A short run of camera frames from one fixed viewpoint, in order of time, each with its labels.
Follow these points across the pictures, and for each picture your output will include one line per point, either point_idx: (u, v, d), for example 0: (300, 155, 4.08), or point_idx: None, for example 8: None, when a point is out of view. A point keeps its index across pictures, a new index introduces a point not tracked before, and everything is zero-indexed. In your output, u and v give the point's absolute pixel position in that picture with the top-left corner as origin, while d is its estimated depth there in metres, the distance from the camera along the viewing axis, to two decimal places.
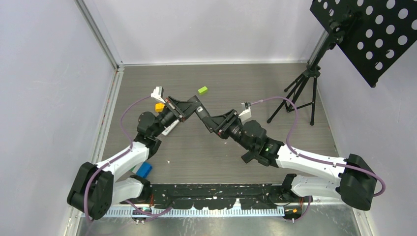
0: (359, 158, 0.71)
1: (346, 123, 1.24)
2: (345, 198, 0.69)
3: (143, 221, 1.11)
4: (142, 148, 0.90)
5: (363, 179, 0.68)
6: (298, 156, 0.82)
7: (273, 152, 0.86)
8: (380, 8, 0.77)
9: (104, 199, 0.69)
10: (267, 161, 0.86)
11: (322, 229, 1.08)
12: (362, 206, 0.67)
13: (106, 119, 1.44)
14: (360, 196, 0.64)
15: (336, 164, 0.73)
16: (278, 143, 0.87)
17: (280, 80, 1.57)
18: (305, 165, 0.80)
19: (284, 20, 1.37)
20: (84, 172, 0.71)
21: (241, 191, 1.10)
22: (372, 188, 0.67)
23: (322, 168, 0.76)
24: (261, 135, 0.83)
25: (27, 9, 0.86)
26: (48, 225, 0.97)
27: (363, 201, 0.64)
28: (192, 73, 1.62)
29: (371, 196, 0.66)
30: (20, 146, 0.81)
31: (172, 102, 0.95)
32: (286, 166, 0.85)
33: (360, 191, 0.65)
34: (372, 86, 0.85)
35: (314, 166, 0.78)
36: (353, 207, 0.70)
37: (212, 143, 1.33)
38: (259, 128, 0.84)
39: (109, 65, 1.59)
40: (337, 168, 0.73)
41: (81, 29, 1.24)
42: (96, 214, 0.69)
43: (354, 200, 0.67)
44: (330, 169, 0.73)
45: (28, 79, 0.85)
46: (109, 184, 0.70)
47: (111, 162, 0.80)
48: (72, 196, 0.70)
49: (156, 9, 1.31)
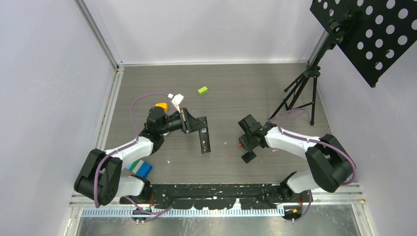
0: (333, 138, 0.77)
1: (346, 123, 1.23)
2: (313, 176, 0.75)
3: (143, 221, 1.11)
4: (147, 141, 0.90)
5: (339, 164, 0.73)
6: (282, 133, 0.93)
7: (262, 129, 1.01)
8: (380, 8, 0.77)
9: (112, 185, 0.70)
10: (259, 139, 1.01)
11: (321, 229, 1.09)
12: (328, 187, 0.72)
13: (106, 119, 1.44)
14: (323, 171, 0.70)
15: (309, 139, 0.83)
16: (270, 124, 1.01)
17: (280, 80, 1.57)
18: (285, 140, 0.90)
19: (284, 19, 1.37)
20: (93, 158, 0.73)
21: (241, 191, 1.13)
22: (343, 172, 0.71)
23: (296, 143, 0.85)
24: (247, 118, 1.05)
25: (27, 10, 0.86)
26: (49, 225, 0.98)
27: (325, 175, 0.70)
28: (192, 74, 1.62)
29: (339, 177, 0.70)
30: (20, 146, 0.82)
31: (186, 113, 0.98)
32: (274, 144, 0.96)
33: (325, 166, 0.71)
34: (372, 86, 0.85)
35: (292, 143, 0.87)
36: (322, 188, 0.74)
37: (212, 143, 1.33)
38: (247, 114, 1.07)
39: (109, 65, 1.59)
40: (309, 143, 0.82)
41: (81, 29, 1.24)
42: (104, 200, 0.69)
43: (321, 176, 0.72)
44: (303, 143, 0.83)
45: (28, 80, 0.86)
46: (119, 169, 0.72)
47: (119, 149, 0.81)
48: (79, 182, 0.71)
49: (156, 10, 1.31)
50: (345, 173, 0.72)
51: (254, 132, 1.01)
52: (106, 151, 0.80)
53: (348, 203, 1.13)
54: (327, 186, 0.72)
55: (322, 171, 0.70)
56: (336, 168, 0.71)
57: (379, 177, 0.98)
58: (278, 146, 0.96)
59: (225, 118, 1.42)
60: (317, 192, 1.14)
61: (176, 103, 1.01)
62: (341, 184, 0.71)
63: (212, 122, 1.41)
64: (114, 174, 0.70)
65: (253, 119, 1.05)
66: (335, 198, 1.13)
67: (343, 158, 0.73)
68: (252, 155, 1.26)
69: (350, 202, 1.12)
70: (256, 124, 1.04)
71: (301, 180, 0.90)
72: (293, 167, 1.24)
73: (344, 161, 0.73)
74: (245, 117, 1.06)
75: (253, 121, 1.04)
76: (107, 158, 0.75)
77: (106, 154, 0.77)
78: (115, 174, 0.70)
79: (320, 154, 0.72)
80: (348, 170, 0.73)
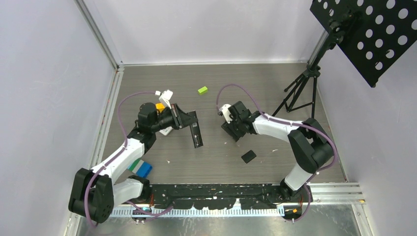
0: (315, 122, 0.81)
1: (346, 123, 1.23)
2: (296, 158, 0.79)
3: (143, 221, 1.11)
4: (137, 144, 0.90)
5: (320, 146, 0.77)
6: (269, 119, 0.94)
7: (251, 117, 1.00)
8: (380, 8, 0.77)
9: (105, 203, 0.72)
10: (248, 126, 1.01)
11: (321, 229, 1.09)
12: (311, 168, 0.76)
13: (106, 119, 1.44)
14: (305, 153, 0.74)
15: (292, 123, 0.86)
16: (257, 111, 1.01)
17: (280, 80, 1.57)
18: (271, 126, 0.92)
19: (284, 19, 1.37)
20: (80, 179, 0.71)
21: (241, 191, 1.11)
22: (324, 153, 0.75)
23: (281, 127, 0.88)
24: (237, 104, 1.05)
25: (27, 9, 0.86)
26: (49, 224, 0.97)
27: (307, 157, 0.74)
28: (192, 74, 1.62)
29: (320, 160, 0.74)
30: (20, 146, 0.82)
31: (176, 109, 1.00)
32: (261, 130, 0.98)
33: (306, 149, 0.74)
34: (372, 86, 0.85)
35: (276, 128, 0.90)
36: (305, 169, 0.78)
37: (212, 143, 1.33)
38: (238, 101, 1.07)
39: (109, 65, 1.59)
40: (293, 127, 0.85)
41: (81, 29, 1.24)
42: (100, 218, 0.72)
43: (303, 159, 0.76)
44: (286, 127, 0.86)
45: (28, 80, 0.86)
46: (108, 187, 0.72)
47: (106, 164, 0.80)
48: (73, 203, 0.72)
49: (156, 9, 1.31)
50: (326, 155, 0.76)
51: (243, 119, 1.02)
52: (93, 167, 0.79)
53: (348, 203, 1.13)
54: (310, 168, 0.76)
55: (305, 154, 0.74)
56: (317, 151, 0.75)
57: (379, 176, 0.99)
58: (264, 132, 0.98)
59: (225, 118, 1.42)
60: (317, 192, 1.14)
61: (166, 99, 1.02)
62: (321, 165, 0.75)
63: (212, 121, 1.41)
64: (104, 193, 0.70)
65: (243, 106, 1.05)
66: (335, 198, 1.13)
67: (324, 140, 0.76)
68: (252, 155, 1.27)
69: (350, 202, 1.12)
70: (246, 111, 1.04)
71: (295, 174, 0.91)
72: (293, 167, 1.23)
73: (326, 143, 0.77)
74: (235, 104, 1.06)
75: (243, 108, 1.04)
76: (95, 177, 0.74)
77: (95, 173, 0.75)
78: (105, 193, 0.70)
79: (302, 136, 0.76)
80: (329, 153, 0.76)
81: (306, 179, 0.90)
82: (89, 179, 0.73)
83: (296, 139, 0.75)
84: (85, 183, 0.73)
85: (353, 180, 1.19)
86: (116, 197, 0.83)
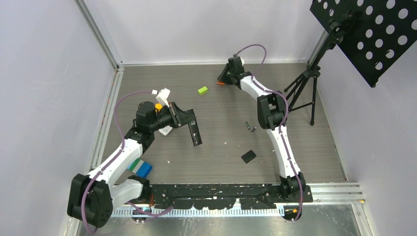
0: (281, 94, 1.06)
1: (346, 123, 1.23)
2: (258, 115, 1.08)
3: (143, 221, 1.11)
4: (134, 145, 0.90)
5: (276, 112, 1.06)
6: (252, 81, 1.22)
7: (242, 74, 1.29)
8: (380, 8, 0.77)
9: (104, 208, 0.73)
10: (236, 80, 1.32)
11: (321, 229, 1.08)
12: (264, 124, 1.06)
13: (106, 119, 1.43)
14: (262, 112, 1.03)
15: (264, 90, 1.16)
16: (249, 72, 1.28)
17: (280, 80, 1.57)
18: (251, 85, 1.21)
19: (284, 19, 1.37)
20: (77, 185, 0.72)
21: (241, 191, 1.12)
22: (276, 119, 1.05)
23: (256, 90, 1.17)
24: (235, 60, 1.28)
25: (27, 10, 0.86)
26: (49, 224, 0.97)
27: (263, 116, 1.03)
28: (192, 73, 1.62)
29: (272, 121, 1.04)
30: (20, 146, 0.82)
31: (174, 108, 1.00)
32: (244, 87, 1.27)
33: (265, 111, 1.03)
34: (372, 86, 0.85)
35: (253, 89, 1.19)
36: (261, 124, 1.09)
37: (212, 143, 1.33)
38: (238, 56, 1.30)
39: (109, 65, 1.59)
40: (264, 93, 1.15)
41: (81, 29, 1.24)
42: (100, 222, 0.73)
43: (261, 116, 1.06)
44: (260, 92, 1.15)
45: (28, 80, 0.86)
46: (106, 192, 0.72)
47: (103, 169, 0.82)
48: (72, 208, 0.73)
49: (156, 9, 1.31)
50: (278, 120, 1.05)
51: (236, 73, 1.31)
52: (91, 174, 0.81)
53: (348, 203, 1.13)
54: (263, 124, 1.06)
55: (263, 114, 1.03)
56: (272, 115, 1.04)
57: (379, 176, 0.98)
58: (245, 87, 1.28)
59: (225, 118, 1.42)
60: (317, 192, 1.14)
61: (164, 98, 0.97)
62: (271, 126, 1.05)
63: (213, 121, 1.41)
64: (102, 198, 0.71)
65: (239, 62, 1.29)
66: (335, 198, 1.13)
67: (281, 109, 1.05)
68: (252, 155, 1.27)
69: (350, 202, 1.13)
70: (240, 67, 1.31)
71: (279, 154, 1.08)
72: None
73: (280, 111, 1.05)
74: (234, 58, 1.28)
75: (239, 65, 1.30)
76: (92, 183, 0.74)
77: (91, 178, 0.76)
78: (103, 199, 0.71)
79: (266, 102, 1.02)
80: (280, 119, 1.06)
81: (285, 152, 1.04)
82: (87, 185, 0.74)
83: (261, 102, 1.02)
84: (83, 188, 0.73)
85: (353, 180, 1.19)
86: (114, 200, 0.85)
